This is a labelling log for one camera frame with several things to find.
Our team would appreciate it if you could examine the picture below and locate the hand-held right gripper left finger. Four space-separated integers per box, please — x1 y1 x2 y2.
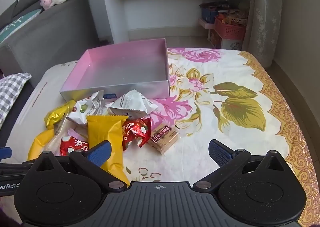
27 140 128 191

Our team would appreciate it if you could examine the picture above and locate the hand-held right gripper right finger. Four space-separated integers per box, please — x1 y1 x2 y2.
193 139 292 191

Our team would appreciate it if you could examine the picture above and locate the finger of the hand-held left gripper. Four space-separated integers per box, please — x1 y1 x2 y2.
0 147 33 175

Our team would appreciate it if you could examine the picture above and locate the large yellow snack packet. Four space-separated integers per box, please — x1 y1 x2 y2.
86 115 130 187

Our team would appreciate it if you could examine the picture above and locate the red white snack packet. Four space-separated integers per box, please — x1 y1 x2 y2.
121 118 152 151
59 136 89 156

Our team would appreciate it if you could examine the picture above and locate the pink snack packet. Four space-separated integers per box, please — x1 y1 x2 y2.
67 128 88 140

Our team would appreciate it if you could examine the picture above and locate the clear rice cracker packet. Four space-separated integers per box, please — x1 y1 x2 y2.
46 117 73 155

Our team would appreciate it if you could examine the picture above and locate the brown cracker packet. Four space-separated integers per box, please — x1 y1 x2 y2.
147 125 180 154

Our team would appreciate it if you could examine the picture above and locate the white puffed snack packet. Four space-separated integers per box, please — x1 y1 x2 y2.
104 90 158 120

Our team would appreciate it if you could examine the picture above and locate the pink cardboard box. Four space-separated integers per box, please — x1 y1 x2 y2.
59 39 170 103

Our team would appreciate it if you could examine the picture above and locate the floral tablecloth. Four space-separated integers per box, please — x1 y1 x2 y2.
5 47 320 227

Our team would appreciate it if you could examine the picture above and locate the dark navy seat cushion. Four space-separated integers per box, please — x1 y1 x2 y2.
0 80 34 133

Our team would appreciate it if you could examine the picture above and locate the grey checkered pillow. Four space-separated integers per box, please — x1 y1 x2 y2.
0 72 32 128

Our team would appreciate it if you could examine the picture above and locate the white patterned storage box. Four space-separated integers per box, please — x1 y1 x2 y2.
209 29 244 50

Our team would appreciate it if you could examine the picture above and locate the large pink basket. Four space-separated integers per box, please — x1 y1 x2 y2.
214 16 247 40

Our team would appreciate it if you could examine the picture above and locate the grey sofa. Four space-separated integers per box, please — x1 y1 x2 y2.
0 0 100 88

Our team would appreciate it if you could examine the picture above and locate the teal cushion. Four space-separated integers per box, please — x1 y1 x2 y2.
0 9 42 43

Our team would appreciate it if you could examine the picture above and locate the pink white small rack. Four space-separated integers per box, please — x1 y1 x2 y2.
199 17 215 29

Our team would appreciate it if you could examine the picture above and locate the cartoon print cardboard box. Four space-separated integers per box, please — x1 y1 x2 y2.
225 10 248 25

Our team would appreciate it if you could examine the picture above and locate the white lace curtain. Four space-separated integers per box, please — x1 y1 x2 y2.
241 0 285 68

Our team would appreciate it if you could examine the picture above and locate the white bookshelf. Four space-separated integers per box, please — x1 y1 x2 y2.
99 0 253 44

